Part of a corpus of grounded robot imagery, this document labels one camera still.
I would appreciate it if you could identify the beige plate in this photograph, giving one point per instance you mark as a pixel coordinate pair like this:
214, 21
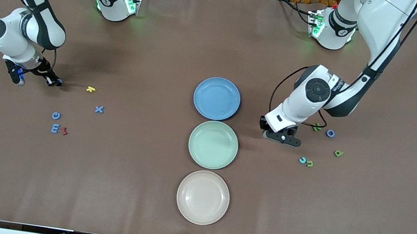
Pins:
203, 197

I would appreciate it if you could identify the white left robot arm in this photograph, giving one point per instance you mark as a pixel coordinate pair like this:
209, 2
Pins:
377, 18

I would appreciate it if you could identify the brown table cover sheet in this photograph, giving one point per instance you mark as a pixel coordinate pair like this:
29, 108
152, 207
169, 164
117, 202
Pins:
121, 186

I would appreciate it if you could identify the blue foam letter X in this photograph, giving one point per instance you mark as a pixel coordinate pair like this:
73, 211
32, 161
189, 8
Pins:
99, 109

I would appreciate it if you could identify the green foam letter N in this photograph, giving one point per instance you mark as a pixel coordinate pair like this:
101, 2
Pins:
317, 128

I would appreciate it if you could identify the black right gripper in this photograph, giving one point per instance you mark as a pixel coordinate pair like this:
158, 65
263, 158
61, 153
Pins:
42, 71

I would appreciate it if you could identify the blue foam letter E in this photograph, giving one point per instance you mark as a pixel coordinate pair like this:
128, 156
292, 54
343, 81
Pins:
53, 128

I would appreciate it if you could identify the red foam letter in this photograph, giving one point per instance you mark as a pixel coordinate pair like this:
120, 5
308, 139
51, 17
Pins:
65, 131

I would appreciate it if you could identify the yellow foam letter K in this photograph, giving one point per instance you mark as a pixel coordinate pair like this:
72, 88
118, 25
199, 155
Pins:
90, 89

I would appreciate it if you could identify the green foam letter P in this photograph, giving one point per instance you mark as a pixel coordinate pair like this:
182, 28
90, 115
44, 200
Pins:
340, 154

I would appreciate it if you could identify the blue plate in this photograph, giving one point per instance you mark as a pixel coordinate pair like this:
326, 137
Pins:
216, 98

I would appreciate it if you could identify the teal foam letter C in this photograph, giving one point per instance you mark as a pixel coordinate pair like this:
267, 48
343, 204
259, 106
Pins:
300, 159

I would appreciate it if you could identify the green plate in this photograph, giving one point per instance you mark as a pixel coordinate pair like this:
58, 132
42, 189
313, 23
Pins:
213, 145

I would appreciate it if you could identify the blue foam letter G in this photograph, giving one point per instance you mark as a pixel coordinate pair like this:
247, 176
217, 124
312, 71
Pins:
53, 115

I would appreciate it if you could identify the blue foam letter O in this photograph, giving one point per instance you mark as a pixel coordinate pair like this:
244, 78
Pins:
327, 133

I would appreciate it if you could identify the green foam letter U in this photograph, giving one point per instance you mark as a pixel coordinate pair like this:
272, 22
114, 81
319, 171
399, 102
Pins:
311, 163

